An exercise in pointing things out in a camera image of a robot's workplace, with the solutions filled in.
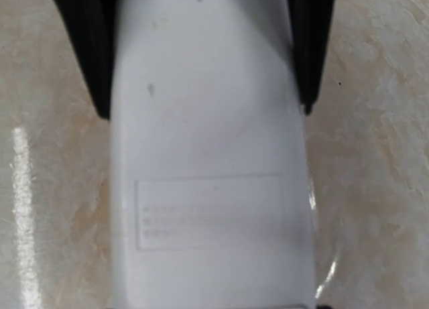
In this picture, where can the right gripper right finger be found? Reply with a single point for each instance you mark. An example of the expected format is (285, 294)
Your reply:
(310, 22)

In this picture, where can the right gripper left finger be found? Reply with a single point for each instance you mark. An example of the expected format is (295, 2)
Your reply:
(90, 25)

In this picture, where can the white remote control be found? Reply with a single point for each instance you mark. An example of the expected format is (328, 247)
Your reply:
(209, 184)

